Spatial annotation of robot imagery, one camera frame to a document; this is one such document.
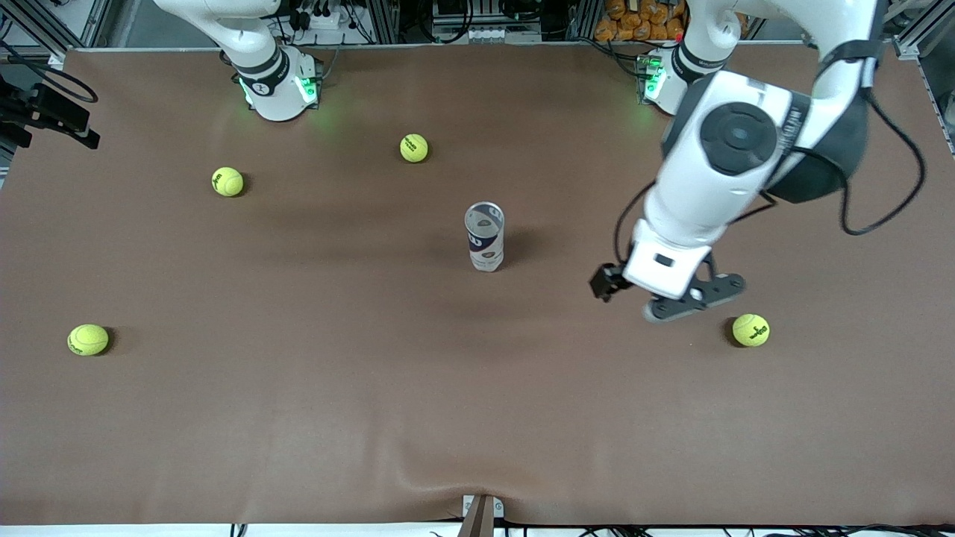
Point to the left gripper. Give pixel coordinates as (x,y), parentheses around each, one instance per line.
(606,282)

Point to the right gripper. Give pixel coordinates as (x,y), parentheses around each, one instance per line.
(9,103)

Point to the white blue tennis ball can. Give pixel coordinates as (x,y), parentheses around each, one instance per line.
(485,242)

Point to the yellow tennis ball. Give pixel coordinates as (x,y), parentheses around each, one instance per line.
(227,182)
(414,148)
(88,339)
(750,330)

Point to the brown table mat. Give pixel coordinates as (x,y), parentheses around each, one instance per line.
(477,373)

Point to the grey base connector box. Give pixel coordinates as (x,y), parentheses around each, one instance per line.
(310,86)
(647,78)

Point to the bag of orange items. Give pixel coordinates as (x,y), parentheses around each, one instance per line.
(642,21)

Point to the white power strip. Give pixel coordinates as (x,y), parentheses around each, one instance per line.
(324,19)

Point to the aluminium frame profile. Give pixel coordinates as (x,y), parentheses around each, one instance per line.
(906,46)
(89,22)

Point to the metal table edge bracket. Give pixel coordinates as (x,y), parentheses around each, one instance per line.
(496,509)

